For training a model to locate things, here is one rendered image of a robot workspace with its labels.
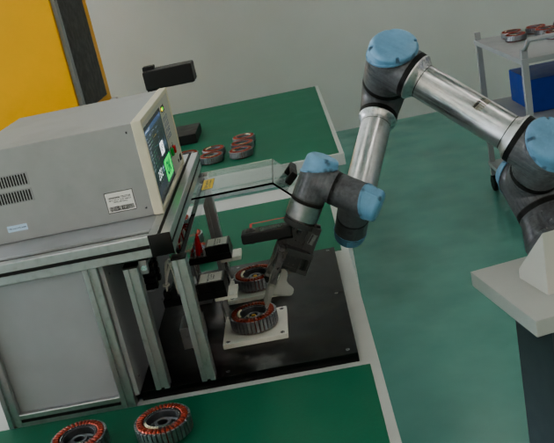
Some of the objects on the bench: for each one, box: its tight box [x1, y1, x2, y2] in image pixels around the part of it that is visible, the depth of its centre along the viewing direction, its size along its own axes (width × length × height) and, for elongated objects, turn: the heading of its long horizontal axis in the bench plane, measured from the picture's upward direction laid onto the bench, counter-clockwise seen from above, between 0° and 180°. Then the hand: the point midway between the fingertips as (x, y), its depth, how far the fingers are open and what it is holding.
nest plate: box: [228, 274, 280, 305], centre depth 210 cm, size 15×15×1 cm
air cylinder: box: [179, 312, 208, 350], centre depth 187 cm, size 5×8×6 cm
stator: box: [230, 301, 279, 335], centre depth 186 cm, size 11×11×4 cm
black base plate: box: [141, 247, 360, 401], centre depth 199 cm, size 47×64×2 cm
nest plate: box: [222, 306, 288, 350], centre depth 187 cm, size 15×15×1 cm
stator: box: [234, 264, 268, 293], centre depth 209 cm, size 11×11×4 cm
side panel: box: [0, 268, 139, 430], centre depth 166 cm, size 28×3×32 cm, turn 121°
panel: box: [98, 254, 173, 396], centre depth 195 cm, size 1×66×30 cm, turn 31°
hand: (263, 294), depth 185 cm, fingers open, 14 cm apart
